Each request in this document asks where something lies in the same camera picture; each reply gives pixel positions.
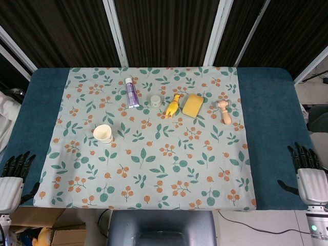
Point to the grey-blue robot torso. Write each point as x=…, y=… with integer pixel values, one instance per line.
x=161, y=228

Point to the cardboard box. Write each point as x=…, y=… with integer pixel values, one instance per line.
x=66, y=234

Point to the white paper cup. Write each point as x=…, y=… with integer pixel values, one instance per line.
x=102, y=134

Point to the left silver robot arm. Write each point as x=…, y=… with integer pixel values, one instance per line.
x=3, y=220

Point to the yellow sponge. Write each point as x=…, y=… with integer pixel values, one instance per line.
x=192, y=105

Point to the floral tablecloth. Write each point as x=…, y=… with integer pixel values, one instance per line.
x=153, y=159

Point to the small white jar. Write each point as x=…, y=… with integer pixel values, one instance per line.
x=155, y=101

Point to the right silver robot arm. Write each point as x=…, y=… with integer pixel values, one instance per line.
x=317, y=225

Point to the left black-silver robot hand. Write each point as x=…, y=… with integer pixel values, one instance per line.
x=11, y=191

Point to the white partition frame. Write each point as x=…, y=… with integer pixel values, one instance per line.
x=20, y=50
x=216, y=38
x=118, y=38
x=311, y=64
x=252, y=33

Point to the black stand legs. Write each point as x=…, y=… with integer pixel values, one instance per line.
x=316, y=75

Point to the white cloth bundle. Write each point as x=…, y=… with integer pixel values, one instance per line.
x=9, y=115

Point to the yellow plush toy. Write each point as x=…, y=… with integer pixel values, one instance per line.
x=43, y=237

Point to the right black-silver robot hand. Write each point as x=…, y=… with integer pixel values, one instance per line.
x=312, y=184

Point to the teal table cover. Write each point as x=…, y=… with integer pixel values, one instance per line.
x=269, y=128

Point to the yellow rubber chicken toy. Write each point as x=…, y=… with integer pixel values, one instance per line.
x=173, y=106

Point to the purple toothpaste tube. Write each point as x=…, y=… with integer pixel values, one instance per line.
x=132, y=94

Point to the dark grey chair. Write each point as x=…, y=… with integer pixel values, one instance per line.
x=319, y=119

